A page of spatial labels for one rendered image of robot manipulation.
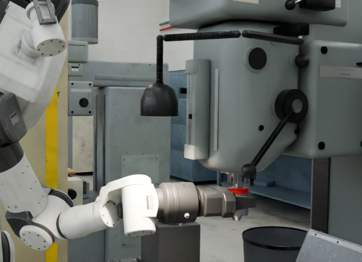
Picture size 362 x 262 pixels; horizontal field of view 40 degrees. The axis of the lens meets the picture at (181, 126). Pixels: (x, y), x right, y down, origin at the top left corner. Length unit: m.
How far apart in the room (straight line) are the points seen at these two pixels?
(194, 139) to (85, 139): 8.50
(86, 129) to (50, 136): 6.80
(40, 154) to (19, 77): 1.59
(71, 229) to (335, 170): 0.72
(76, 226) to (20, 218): 0.13
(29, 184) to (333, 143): 0.67
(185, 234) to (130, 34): 9.58
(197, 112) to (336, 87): 0.31
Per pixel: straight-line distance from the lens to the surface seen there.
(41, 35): 1.09
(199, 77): 1.03
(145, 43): 10.93
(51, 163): 2.72
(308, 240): 1.49
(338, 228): 1.43
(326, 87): 1.11
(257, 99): 1.01
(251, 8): 0.99
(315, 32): 1.11
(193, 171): 8.41
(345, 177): 1.39
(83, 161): 9.52
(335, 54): 1.13
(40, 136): 2.69
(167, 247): 1.36
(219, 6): 0.97
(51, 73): 1.19
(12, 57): 1.16
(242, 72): 1.00
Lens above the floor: 1.46
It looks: 3 degrees down
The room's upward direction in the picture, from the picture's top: 1 degrees clockwise
